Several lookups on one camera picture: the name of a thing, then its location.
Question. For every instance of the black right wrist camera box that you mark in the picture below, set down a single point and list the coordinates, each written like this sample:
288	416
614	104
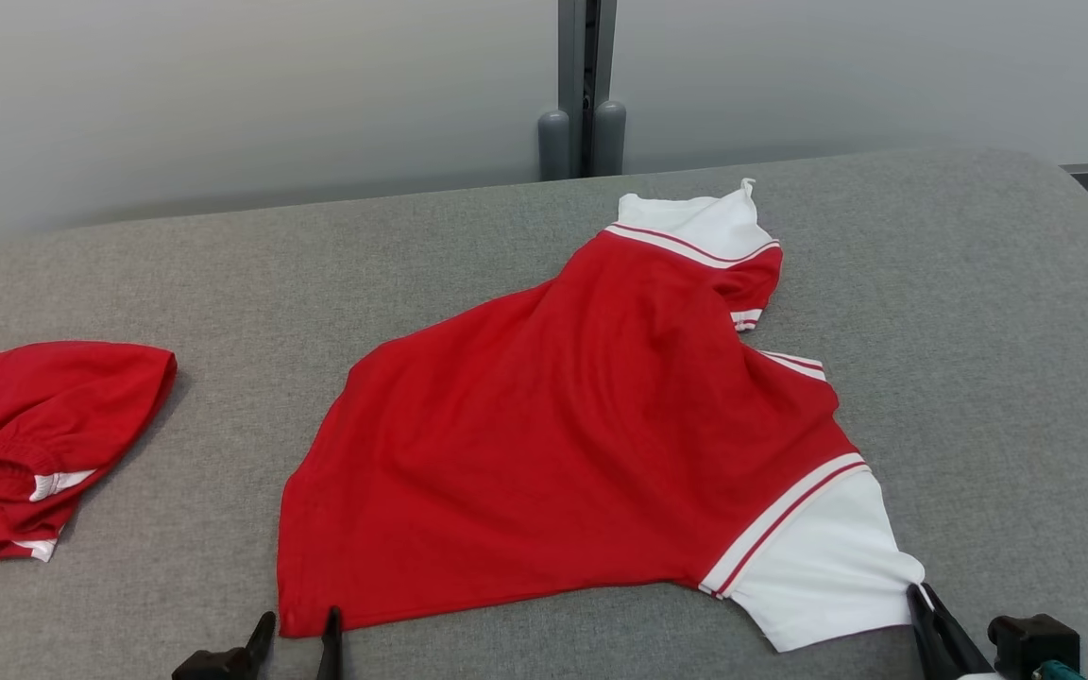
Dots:
1030	642

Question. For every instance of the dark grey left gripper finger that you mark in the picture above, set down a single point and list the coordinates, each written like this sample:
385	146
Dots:
261	637
331	652

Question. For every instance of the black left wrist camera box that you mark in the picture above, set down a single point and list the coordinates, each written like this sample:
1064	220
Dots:
209	666

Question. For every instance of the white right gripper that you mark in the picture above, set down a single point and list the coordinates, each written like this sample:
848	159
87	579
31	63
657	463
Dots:
983	676

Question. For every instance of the red shirt with white sleeves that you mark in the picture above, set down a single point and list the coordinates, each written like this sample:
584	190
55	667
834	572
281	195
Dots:
553	444

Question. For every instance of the red shorts with white stripes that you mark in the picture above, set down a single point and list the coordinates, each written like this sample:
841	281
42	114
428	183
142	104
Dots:
43	406

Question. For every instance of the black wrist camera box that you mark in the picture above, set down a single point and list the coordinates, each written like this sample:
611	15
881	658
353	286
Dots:
209	666
1030	642

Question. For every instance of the grey cylindrical bumper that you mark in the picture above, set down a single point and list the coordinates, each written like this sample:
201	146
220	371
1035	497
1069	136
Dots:
553	146
609	140

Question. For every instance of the grey metal partition post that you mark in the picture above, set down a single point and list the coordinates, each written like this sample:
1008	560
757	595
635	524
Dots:
570	57

